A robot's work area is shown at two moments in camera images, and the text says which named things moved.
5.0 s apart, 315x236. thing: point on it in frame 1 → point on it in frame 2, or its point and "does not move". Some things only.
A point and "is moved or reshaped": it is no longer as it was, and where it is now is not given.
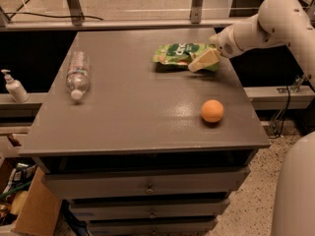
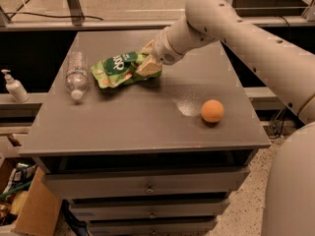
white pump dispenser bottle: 16,88 does not move
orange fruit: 212,110 does not move
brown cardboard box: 39,213 does not move
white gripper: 225,44 → 162,49
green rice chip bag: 182,54 is moved or reshaped
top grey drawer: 79,182 does not move
